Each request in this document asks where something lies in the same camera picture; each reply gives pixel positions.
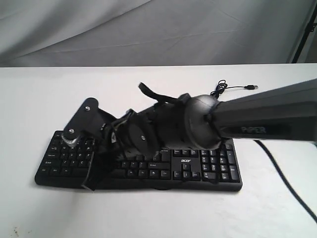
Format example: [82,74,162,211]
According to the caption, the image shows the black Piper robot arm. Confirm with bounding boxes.
[82,79,317,190]

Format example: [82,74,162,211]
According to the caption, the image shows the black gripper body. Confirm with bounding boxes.
[99,99,188,164]

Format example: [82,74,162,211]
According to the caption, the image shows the black Acer keyboard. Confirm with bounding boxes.
[35,130,243,192]

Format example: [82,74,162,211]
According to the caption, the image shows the black tripod stand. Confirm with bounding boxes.
[291,4,317,63]

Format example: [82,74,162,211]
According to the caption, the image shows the black USB cable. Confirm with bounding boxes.
[210,79,259,100]

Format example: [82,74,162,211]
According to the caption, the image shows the grey fabric backdrop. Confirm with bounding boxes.
[0,0,316,67]

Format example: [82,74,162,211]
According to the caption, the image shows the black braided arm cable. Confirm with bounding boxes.
[255,140,317,224]

